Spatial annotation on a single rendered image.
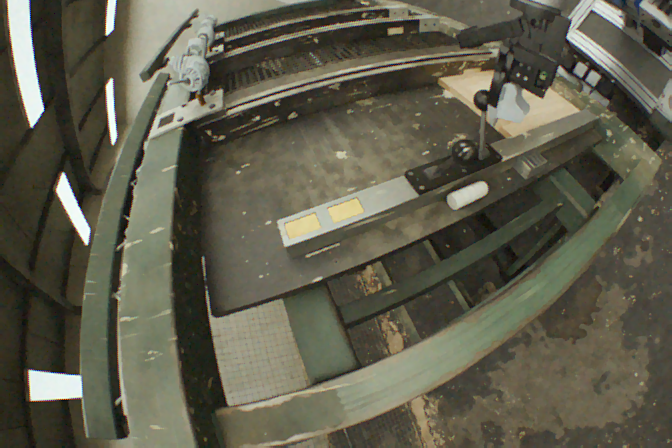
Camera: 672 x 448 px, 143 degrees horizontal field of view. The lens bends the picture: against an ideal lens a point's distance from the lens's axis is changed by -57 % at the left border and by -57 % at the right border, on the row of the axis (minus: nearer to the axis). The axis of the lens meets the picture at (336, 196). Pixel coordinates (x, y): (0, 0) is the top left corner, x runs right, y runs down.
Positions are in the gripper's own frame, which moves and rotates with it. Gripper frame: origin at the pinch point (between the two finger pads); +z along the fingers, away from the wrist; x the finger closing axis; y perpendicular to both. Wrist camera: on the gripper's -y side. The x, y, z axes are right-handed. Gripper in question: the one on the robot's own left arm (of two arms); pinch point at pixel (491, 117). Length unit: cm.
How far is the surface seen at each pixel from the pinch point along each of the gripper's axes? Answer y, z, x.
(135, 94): -687, 148, -99
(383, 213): -4.6, 9.8, -22.2
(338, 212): -9.2, 9.0, -27.3
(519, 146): 5.6, 8.9, 10.5
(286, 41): -83, 6, 10
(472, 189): 3.2, 10.0, -7.4
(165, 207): -25, 3, -49
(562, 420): 150, 155, 23
